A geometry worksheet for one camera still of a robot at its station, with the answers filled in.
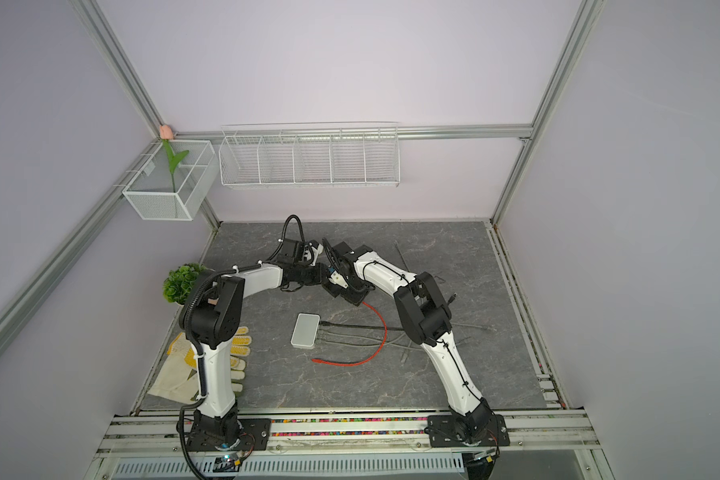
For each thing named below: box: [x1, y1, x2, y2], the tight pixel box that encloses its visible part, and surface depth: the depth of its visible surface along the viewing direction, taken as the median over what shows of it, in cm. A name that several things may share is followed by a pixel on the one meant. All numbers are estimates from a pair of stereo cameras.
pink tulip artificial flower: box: [159, 124, 190, 193], surface depth 92 cm
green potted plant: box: [162, 263, 207, 319], surface depth 86 cm
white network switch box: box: [290, 313, 320, 349], surface depth 91 cm
